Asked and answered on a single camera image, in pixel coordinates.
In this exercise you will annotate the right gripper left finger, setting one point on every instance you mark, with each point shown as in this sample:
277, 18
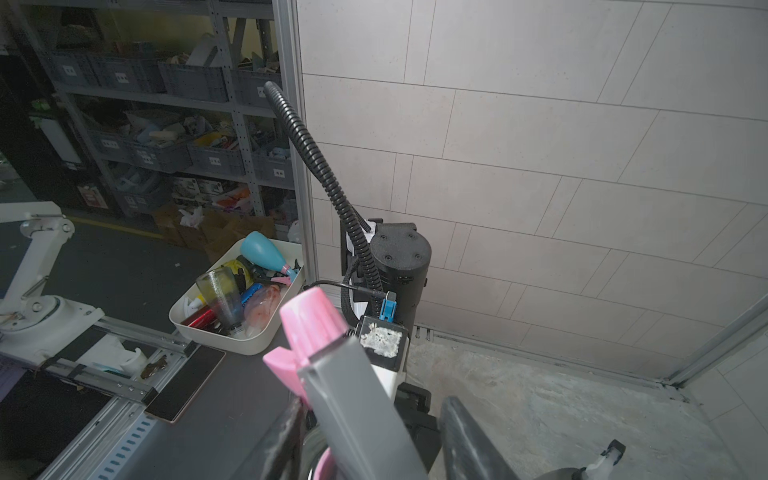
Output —
277, 455

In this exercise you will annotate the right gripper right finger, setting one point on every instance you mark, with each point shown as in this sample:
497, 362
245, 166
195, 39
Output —
467, 451

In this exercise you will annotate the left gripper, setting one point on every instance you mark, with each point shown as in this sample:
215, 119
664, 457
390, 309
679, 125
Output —
413, 404

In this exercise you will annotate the pink grey spray nozzle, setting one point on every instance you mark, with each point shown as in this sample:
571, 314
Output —
330, 371

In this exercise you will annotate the black white spray nozzle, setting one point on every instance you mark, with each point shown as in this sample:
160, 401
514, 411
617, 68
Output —
602, 468

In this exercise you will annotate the grey bottle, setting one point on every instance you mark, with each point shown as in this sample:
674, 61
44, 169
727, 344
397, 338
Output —
567, 473

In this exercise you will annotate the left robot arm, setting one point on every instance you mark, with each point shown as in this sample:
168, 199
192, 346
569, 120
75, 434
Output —
402, 256

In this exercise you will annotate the teal bottle in tray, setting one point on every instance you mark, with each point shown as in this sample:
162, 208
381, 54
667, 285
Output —
261, 251

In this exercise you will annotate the metal storage shelving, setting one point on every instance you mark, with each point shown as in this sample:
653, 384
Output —
171, 88

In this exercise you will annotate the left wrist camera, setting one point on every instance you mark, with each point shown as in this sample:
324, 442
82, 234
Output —
384, 341

